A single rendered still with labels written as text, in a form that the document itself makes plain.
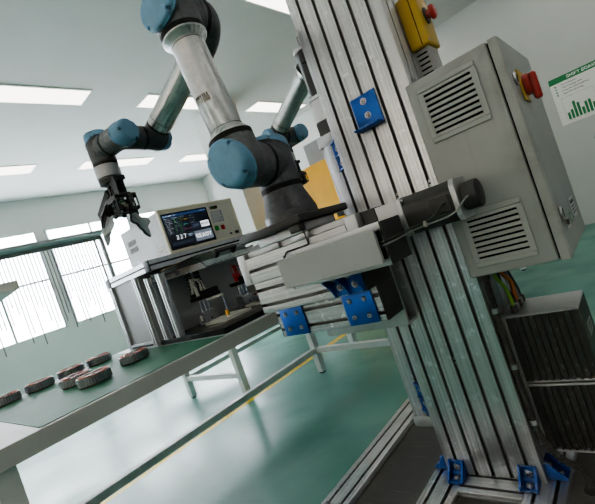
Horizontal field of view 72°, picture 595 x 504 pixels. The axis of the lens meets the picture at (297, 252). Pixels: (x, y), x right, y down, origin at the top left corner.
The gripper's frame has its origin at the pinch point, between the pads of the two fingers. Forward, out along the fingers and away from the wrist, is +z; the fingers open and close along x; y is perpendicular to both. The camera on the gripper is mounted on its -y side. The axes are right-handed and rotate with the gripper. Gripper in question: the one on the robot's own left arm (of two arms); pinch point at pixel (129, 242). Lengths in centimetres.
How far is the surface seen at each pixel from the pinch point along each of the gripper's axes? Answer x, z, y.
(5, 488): -48, 50, -4
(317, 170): 397, -70, -191
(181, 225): 47, -8, -36
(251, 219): 350, -40, -293
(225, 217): 74, -7, -36
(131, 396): -15.7, 43.7, 0.8
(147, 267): 23.8, 6.4, -35.8
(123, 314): 26, 22, -74
